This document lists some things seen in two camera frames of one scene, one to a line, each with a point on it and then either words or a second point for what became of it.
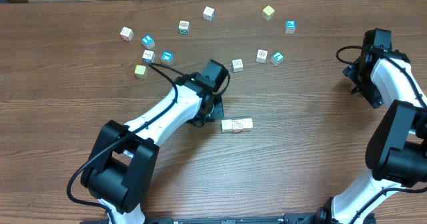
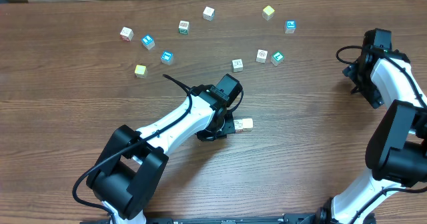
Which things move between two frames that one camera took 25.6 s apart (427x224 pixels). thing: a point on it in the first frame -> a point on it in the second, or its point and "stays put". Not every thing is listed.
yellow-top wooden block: (247, 124) stays put
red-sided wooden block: (237, 126) stays put
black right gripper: (373, 95) stays put
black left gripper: (219, 109) -> (229, 127)
